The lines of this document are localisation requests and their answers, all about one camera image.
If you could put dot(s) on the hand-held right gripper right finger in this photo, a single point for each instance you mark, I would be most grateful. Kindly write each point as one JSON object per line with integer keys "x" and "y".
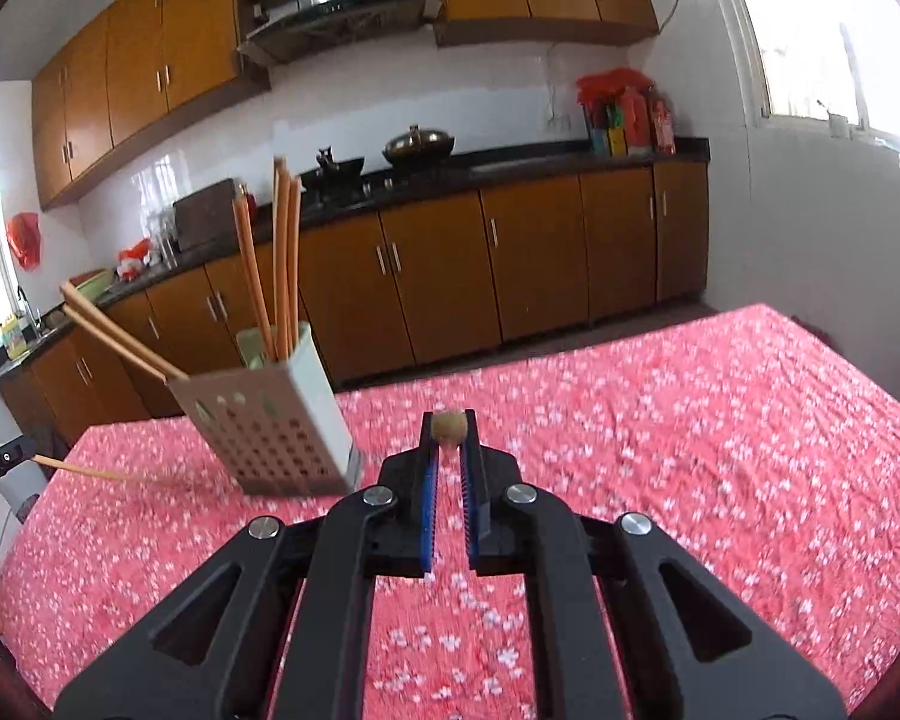
{"x": 471, "y": 517}

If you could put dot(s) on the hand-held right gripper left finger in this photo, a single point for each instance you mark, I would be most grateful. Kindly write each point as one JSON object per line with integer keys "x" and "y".
{"x": 430, "y": 517}

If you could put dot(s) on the wooden chopstick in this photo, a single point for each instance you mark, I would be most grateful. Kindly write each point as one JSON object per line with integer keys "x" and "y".
{"x": 90, "y": 471}
{"x": 280, "y": 240}
{"x": 251, "y": 270}
{"x": 294, "y": 255}
{"x": 105, "y": 335}
{"x": 105, "y": 316}
{"x": 448, "y": 427}

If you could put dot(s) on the perforated plastic chopstick holder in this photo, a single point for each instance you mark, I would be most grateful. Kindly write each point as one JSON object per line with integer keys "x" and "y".
{"x": 270, "y": 427}

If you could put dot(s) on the yellow bottle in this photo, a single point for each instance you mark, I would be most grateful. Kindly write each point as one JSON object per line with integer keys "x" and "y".
{"x": 13, "y": 341}

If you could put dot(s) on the green plastic basin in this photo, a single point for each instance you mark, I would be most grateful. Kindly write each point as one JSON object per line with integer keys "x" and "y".
{"x": 94, "y": 285}

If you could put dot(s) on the red hanging plastic bag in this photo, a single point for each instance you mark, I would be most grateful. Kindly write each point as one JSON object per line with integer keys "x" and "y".
{"x": 24, "y": 240}

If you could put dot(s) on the red and white bag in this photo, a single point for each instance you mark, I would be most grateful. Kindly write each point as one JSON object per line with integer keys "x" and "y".
{"x": 133, "y": 261}

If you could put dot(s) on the red floral tablecloth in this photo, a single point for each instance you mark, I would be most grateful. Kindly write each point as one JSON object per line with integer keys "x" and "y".
{"x": 682, "y": 427}

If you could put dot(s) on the wooden base cabinets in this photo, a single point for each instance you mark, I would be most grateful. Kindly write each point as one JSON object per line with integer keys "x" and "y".
{"x": 540, "y": 255}

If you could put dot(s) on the brown cutting board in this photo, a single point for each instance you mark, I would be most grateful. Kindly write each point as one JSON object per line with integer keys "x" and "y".
{"x": 202, "y": 216}

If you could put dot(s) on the black gas stove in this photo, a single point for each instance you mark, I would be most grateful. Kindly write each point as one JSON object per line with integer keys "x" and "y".
{"x": 390, "y": 184}

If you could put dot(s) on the black kitchen countertop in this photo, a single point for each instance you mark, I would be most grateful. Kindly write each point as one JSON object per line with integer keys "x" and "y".
{"x": 532, "y": 163}

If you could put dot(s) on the black cooking pot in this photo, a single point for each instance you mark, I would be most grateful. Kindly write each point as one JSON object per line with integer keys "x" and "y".
{"x": 337, "y": 169}

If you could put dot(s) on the dark wok with lid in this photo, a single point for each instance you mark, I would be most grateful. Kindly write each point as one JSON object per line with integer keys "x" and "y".
{"x": 418, "y": 146}

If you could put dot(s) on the red bag of packets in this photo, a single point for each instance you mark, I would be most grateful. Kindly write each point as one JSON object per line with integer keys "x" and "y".
{"x": 626, "y": 116}

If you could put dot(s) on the steel range hood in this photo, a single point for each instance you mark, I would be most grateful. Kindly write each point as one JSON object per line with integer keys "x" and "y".
{"x": 322, "y": 7}

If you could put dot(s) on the large bright window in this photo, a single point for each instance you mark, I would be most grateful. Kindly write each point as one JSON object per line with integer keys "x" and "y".
{"x": 832, "y": 30}

